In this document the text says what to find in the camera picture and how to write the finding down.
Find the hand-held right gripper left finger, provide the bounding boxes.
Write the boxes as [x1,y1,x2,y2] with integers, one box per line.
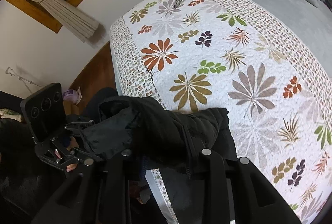
[31,149,156,224]

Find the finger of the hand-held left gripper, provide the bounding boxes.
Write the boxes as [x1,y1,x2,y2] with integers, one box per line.
[64,120,95,130]

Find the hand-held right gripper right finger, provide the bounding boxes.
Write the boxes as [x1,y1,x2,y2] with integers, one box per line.
[190,148,302,224]

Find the black pants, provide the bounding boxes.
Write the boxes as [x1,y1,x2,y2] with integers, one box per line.
[79,96,238,181]

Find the person's left hand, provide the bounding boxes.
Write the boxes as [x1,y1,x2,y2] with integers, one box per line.
[53,136,80,173]

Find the pale purple object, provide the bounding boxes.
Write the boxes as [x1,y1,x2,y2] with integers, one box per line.
[63,88,82,105]

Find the white metal stand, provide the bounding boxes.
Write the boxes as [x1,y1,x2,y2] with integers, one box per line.
[5,66,42,88]

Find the beige curtain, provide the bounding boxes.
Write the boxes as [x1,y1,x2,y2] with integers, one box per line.
[9,0,103,44]

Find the floral leaf print quilt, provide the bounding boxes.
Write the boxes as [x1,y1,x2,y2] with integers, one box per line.
[109,0,332,224]

